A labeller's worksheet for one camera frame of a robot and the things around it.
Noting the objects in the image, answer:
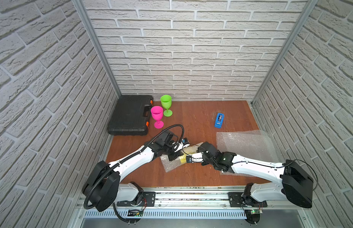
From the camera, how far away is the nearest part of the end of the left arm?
25.2 inches

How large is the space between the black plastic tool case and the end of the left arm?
0.31 metres

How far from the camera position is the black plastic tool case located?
0.97 metres
